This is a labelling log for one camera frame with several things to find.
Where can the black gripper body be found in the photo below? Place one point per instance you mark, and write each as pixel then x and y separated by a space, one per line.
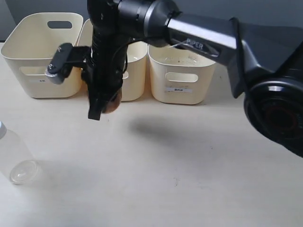
pixel 104 68

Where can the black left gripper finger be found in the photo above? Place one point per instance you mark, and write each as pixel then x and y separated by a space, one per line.
pixel 98 101

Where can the brown wooden cup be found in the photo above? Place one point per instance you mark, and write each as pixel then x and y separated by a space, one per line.
pixel 114 103

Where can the clear plastic bottle white cap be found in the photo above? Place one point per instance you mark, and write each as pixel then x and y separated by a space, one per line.
pixel 17 163

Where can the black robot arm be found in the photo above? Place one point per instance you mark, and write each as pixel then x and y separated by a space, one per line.
pixel 265 63

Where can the middle cream plastic bin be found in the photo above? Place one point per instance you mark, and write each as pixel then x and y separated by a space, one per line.
pixel 134 77

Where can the cream plastic bin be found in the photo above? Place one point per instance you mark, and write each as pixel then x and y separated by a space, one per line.
pixel 29 48
pixel 179 76
pixel 134 77

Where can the right cream plastic bin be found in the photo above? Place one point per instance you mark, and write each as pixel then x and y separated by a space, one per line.
pixel 179 76

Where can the left cream plastic bin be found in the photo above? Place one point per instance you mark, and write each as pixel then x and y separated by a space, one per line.
pixel 29 48

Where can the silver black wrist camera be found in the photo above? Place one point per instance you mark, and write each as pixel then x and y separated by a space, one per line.
pixel 64 60

